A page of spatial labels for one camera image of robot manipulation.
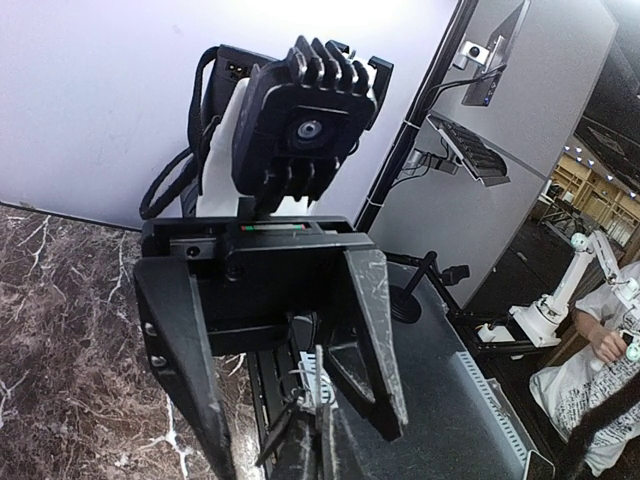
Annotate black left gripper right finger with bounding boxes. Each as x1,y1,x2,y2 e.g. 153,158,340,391
319,407,372,480

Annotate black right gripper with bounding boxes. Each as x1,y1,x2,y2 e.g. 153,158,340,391
134,217,408,479

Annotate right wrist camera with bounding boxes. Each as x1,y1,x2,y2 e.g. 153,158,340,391
194,34,379,217

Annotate small black desk stand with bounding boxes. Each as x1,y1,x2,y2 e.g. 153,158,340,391
387,249,471,325

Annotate keyboard tray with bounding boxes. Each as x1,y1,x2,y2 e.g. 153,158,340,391
402,114,510,187

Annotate seated person white shirt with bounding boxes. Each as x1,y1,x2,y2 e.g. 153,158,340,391
529,284,639,477

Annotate monitor on stand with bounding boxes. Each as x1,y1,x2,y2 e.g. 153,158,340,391
452,1,531,107

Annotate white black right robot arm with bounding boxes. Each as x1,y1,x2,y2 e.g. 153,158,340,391
134,38,408,479

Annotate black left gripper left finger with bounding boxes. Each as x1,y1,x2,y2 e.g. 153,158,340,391
272,414,318,480

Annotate black right corner post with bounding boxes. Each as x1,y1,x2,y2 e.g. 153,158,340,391
355,0,479,233

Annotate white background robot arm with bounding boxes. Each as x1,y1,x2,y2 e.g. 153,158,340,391
346,232,639,479

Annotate white slotted cable duct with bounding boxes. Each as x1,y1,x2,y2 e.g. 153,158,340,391
450,352,537,479

